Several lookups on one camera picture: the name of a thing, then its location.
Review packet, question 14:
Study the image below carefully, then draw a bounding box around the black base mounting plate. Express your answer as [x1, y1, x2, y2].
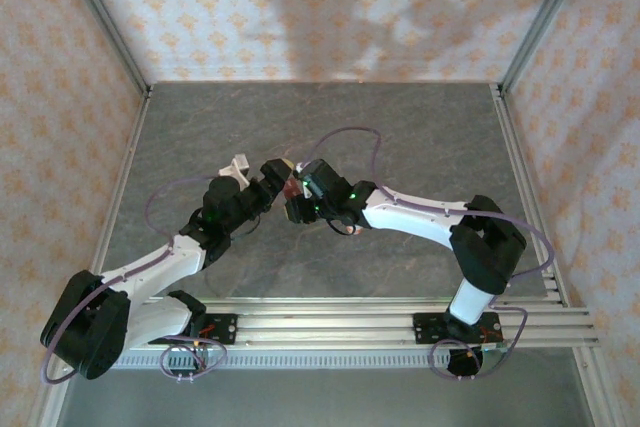
[412, 311, 501, 346]
[199, 313, 239, 347]

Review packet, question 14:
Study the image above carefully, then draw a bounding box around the grey metal panel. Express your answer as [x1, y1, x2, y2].
[54, 366, 596, 427]

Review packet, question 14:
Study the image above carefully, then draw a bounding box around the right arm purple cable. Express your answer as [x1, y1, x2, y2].
[305, 126, 555, 381]

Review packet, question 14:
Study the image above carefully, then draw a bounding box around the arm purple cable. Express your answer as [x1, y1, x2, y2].
[39, 174, 229, 384]
[305, 126, 555, 381]

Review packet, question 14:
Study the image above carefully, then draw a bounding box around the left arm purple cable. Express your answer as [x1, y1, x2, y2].
[39, 174, 229, 384]

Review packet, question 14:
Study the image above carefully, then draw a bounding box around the aluminium side rail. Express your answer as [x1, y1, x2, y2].
[92, 91, 153, 273]
[489, 82, 571, 308]

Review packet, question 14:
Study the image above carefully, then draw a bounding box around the aluminium base rail beam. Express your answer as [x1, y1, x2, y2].
[112, 296, 601, 351]

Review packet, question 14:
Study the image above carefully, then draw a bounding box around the slotted grey cable duct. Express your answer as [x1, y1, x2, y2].
[117, 350, 451, 371]

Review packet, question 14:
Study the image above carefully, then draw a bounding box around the aluminium corner post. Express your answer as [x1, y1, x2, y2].
[499, 0, 596, 96]
[53, 0, 153, 98]

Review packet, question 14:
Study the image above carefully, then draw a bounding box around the aluminium lower frame bar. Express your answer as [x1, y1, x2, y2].
[572, 346, 619, 427]
[34, 369, 71, 427]

